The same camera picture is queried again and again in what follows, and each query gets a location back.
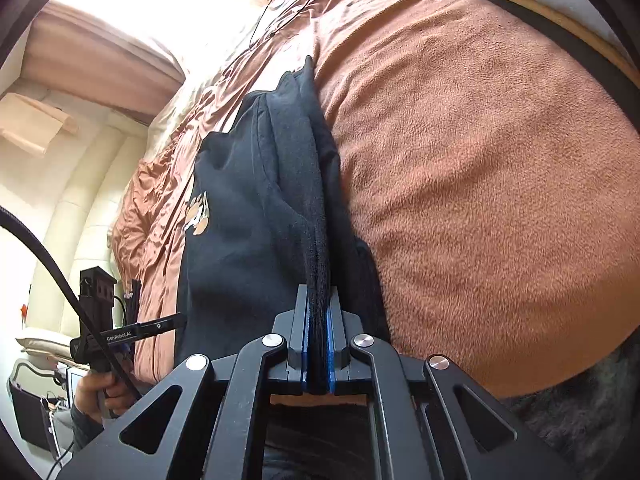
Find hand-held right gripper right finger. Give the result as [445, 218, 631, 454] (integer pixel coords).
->
[326, 286, 576, 480]

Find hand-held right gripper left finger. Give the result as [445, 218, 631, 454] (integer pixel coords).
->
[57, 285, 312, 480]

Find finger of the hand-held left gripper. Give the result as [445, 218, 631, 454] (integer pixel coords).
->
[135, 312, 185, 340]

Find black printed T-shirt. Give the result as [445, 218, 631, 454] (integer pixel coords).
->
[175, 55, 393, 396]

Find person's left forearm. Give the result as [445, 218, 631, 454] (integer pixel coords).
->
[69, 402, 108, 453]

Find person's left hand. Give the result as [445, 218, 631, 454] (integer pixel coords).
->
[75, 372, 141, 421]

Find cream padded headboard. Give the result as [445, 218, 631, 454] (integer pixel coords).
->
[27, 125, 151, 346]

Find cream hanging cloth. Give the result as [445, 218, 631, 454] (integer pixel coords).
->
[0, 92, 81, 158]

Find brown fleece blanket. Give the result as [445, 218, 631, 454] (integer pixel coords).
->
[110, 0, 640, 401]

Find pink curtain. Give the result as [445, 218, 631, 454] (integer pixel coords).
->
[20, 0, 188, 126]

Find person's grey patterned pants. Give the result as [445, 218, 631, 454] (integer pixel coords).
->
[495, 330, 640, 480]

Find black braided hose cable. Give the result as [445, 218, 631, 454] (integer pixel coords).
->
[0, 205, 143, 401]

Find thin black cable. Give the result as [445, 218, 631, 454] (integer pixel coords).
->
[247, 0, 341, 51]

